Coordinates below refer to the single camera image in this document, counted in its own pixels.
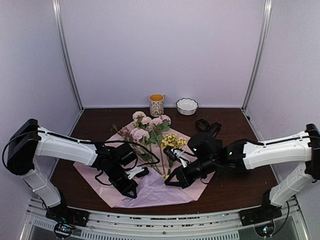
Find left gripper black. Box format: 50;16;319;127
106;161;138;199

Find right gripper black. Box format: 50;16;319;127
164;156;218;190

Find purple wrapping paper sheet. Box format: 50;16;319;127
72;121;216;209

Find fake flower bunch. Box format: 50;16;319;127
160;133;187;179

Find dusty pink rose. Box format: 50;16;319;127
111;123;141;144

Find pink carnation stem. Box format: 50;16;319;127
140;115;172;147

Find black printed ribbon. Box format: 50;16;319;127
195;119;222;138

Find pale pink rose stem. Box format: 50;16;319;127
130;111;152;142

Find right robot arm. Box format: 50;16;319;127
165;122;320;221

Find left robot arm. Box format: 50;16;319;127
1;118;143;222

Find white scalloped bowl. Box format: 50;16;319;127
176;98;199;116

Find patterned cup with orange inside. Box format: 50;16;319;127
149;94;165;117

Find left green circuit board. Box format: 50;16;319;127
53;223;74;238

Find green circuit board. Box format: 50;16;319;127
254;223;275;238
53;223;74;238

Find right green circuit board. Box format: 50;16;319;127
254;223;275;238

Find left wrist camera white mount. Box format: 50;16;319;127
125;166;149;180

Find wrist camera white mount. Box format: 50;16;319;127
163;146;193;168
125;166;149;180

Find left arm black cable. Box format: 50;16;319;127
1;129;161;176

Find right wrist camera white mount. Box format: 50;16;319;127
163;146;193;168

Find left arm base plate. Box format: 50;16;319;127
45;207;90;227

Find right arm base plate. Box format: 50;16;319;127
239;206;282;226

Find front aluminium rail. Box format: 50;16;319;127
23;199;305;240

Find left aluminium frame post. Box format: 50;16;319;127
52;0;84;111

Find aluminium frame post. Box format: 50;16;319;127
52;0;84;111
241;0;273;112

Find right aluminium frame post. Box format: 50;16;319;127
241;0;273;112

